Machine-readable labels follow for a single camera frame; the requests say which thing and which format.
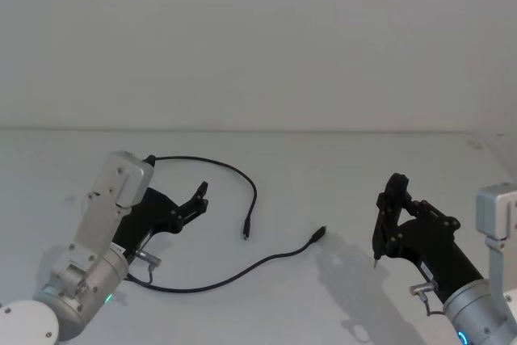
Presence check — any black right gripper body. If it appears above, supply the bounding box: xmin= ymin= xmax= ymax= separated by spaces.
xmin=393 ymin=217 xmax=485 ymax=305

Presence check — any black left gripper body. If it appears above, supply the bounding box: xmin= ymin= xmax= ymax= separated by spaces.
xmin=111 ymin=186 xmax=182 ymax=256

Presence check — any thin black cable with plugs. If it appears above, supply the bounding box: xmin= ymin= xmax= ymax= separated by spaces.
xmin=127 ymin=154 xmax=327 ymax=293

